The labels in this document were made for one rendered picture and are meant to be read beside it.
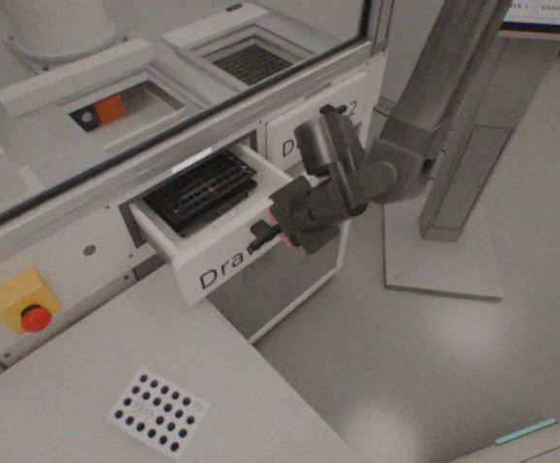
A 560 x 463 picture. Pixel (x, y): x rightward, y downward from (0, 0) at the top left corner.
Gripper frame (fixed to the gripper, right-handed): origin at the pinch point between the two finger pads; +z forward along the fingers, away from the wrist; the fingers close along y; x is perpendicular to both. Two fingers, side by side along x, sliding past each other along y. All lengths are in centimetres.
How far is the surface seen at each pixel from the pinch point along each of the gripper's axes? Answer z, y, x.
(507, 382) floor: 41, -92, -63
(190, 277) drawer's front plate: 2.6, 1.4, 15.7
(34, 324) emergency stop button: 9.2, 8.1, 36.1
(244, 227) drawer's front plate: 0.0, 3.1, 5.1
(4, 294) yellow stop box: 9.8, 13.8, 36.9
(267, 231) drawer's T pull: -1.2, 0.6, 2.8
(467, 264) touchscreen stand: 58, -62, -94
